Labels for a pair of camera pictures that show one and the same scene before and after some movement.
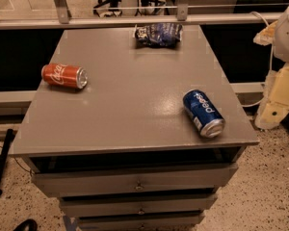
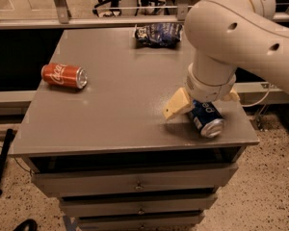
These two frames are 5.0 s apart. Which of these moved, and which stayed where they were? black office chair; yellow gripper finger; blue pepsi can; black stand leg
Moved: yellow gripper finger
Stayed: black stand leg; blue pepsi can; black office chair
